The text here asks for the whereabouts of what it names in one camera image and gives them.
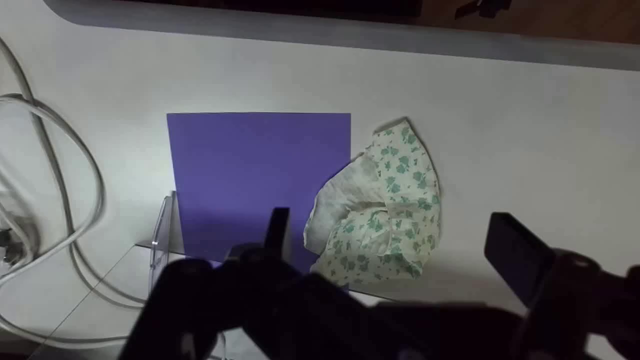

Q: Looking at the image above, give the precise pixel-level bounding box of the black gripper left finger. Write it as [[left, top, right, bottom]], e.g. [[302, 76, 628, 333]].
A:
[[117, 207, 401, 360]]

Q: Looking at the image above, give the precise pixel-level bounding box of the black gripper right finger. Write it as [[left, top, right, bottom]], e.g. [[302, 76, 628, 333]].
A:
[[483, 210, 640, 360]]

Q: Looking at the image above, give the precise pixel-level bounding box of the green floral white cloth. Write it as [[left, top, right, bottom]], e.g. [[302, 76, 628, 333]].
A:
[[302, 116, 443, 290]]

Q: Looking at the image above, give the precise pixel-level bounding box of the purple sheet screen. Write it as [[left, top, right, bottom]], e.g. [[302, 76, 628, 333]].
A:
[[165, 110, 354, 276]]

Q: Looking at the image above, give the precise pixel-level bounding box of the clear acrylic stand foot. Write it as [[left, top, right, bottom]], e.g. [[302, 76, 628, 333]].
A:
[[135, 190, 186, 290]]

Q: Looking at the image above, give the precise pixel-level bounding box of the dark plug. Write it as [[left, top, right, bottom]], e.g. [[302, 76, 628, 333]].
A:
[[0, 225, 30, 271]]

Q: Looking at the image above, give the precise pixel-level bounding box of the thick white cable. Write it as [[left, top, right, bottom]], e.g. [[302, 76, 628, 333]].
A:
[[0, 93, 107, 286]]

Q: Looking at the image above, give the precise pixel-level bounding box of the thin grey cable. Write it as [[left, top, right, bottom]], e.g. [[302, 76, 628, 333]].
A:
[[0, 38, 152, 353]]

